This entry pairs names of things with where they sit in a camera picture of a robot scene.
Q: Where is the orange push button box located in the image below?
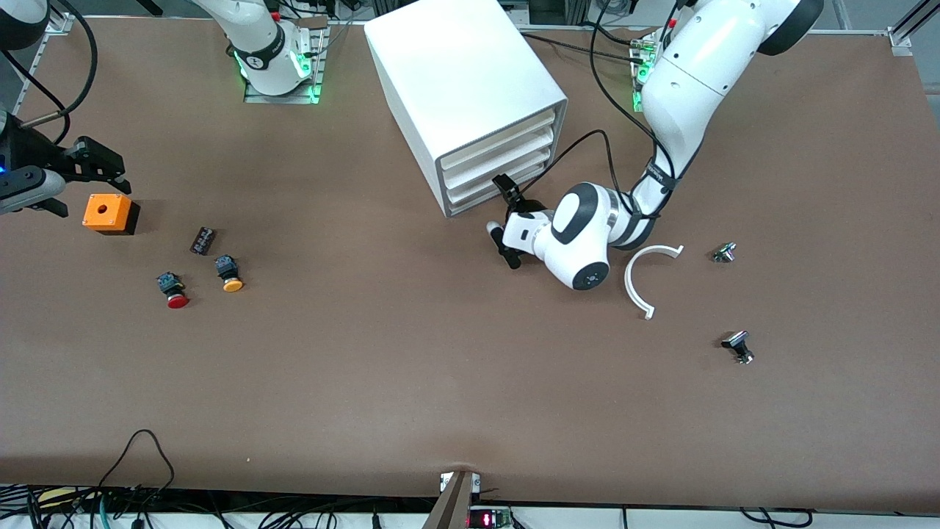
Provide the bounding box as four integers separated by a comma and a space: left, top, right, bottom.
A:
82, 193, 141, 237

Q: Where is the red mushroom push button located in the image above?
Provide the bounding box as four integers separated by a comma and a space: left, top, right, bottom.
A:
156, 271, 190, 309

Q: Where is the yellow mushroom push button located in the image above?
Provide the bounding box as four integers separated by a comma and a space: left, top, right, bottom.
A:
214, 254, 245, 294

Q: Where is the white curved plastic part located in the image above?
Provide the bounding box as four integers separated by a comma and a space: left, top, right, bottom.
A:
624, 244, 685, 321

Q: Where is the small red display device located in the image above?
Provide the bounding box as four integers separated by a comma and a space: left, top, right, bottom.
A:
468, 505, 513, 529

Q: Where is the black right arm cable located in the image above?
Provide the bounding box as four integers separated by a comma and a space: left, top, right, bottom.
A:
21, 0, 98, 124

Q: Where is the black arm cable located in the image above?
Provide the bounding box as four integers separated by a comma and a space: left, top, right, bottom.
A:
530, 0, 680, 221
21, 0, 98, 124

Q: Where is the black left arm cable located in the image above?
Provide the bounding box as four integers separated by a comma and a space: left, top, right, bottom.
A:
530, 0, 680, 221

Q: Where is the aluminium frame profile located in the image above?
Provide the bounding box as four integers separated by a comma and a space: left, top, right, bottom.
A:
887, 0, 940, 58
13, 13, 74, 118

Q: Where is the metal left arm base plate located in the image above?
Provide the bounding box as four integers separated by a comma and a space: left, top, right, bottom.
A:
630, 29, 662, 116

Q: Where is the black table cable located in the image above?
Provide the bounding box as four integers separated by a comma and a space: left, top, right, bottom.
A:
514, 24, 640, 65

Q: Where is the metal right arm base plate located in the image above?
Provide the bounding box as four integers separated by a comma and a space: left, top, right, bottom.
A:
242, 16, 329, 105

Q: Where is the black headed metal switch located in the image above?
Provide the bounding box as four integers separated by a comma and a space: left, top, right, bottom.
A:
720, 330, 756, 366

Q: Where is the thin black looped cable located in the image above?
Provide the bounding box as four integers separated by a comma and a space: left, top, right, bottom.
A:
95, 429, 177, 494

